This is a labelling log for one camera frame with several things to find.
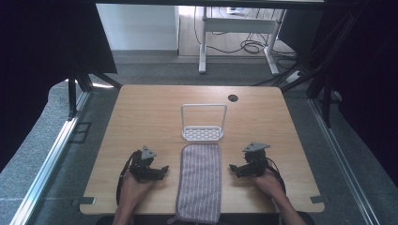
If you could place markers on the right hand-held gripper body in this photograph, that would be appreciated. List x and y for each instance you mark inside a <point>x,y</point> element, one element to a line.
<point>257,162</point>

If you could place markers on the white power strip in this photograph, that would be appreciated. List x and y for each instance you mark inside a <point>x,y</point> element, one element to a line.
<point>235,10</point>

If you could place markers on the dark curtain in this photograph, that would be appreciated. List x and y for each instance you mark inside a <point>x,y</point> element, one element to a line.
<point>37,62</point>
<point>372,78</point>

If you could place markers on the person's dark clothing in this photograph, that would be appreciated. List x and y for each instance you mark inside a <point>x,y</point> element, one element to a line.
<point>150,220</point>

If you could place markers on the black metal stand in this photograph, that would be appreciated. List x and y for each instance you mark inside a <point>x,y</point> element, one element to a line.
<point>72,97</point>
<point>327,93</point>

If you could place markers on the grey table bracket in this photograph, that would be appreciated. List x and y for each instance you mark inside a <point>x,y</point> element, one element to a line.
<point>84,201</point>
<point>319,199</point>

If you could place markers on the white desk frame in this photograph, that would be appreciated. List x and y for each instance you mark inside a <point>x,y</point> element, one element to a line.
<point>237,25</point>

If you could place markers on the grey power strip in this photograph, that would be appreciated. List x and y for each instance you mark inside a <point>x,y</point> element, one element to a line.
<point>294,76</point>

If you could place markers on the person's right hand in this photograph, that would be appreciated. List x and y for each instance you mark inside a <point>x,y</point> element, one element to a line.
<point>270,186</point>

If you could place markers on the grey striped towel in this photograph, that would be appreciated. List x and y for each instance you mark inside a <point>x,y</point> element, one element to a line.
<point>199,184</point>

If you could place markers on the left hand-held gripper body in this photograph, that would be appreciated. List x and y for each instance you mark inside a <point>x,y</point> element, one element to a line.
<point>141,165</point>

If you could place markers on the person's left hand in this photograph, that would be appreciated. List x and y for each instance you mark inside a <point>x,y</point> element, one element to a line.
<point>133,190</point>

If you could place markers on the aluminium rail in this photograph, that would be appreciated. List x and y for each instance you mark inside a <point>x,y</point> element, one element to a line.
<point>341,162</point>
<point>47,165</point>

